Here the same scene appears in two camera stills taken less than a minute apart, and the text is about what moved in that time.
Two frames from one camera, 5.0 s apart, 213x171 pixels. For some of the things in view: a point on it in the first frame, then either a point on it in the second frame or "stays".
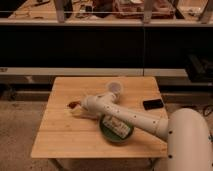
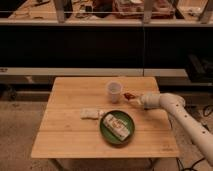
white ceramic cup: x=115 y=87 stays
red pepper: x=73 y=104 -> x=129 y=96
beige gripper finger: x=78 y=111 -> x=138 y=99
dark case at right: x=199 y=68 stays
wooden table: x=66 y=133 stays
